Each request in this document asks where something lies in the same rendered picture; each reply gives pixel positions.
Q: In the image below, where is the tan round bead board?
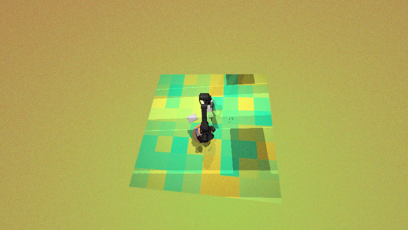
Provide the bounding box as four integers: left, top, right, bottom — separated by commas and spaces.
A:
192, 124, 202, 143

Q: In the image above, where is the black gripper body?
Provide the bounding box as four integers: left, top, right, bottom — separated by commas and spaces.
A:
197, 125, 216, 143

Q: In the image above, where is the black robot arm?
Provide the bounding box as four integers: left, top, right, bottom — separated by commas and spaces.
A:
199, 93, 214, 143

